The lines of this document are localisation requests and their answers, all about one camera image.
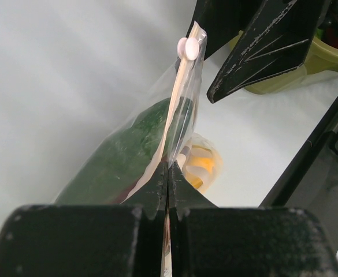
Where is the olive green plastic bin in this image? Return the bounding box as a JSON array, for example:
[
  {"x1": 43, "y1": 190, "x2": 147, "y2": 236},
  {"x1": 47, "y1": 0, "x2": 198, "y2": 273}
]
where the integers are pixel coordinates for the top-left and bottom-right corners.
[{"x1": 245, "y1": 37, "x2": 338, "y2": 95}]

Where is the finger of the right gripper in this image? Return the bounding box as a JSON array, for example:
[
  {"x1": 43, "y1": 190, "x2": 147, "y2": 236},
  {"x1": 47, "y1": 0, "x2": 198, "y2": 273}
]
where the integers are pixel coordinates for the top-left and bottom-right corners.
[
  {"x1": 207, "y1": 1, "x2": 330, "y2": 103},
  {"x1": 191, "y1": 1, "x2": 270, "y2": 62}
]

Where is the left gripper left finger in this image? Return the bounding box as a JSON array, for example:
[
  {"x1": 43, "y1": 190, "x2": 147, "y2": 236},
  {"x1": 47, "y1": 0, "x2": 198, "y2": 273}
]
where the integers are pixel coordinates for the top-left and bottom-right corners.
[{"x1": 0, "y1": 162, "x2": 168, "y2": 276}]

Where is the polka dot zip bag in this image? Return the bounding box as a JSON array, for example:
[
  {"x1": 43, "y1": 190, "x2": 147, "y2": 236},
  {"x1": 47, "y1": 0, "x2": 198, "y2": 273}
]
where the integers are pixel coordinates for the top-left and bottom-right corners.
[{"x1": 56, "y1": 24, "x2": 222, "y2": 205}]

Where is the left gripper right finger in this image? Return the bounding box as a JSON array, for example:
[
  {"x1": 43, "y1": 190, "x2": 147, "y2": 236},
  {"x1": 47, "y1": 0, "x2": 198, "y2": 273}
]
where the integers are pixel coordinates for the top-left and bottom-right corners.
[{"x1": 168, "y1": 163, "x2": 338, "y2": 276}]

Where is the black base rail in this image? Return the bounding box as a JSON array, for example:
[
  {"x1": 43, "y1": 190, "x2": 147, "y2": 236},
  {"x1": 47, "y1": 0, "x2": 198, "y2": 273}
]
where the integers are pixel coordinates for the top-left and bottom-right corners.
[{"x1": 261, "y1": 97, "x2": 338, "y2": 250}]

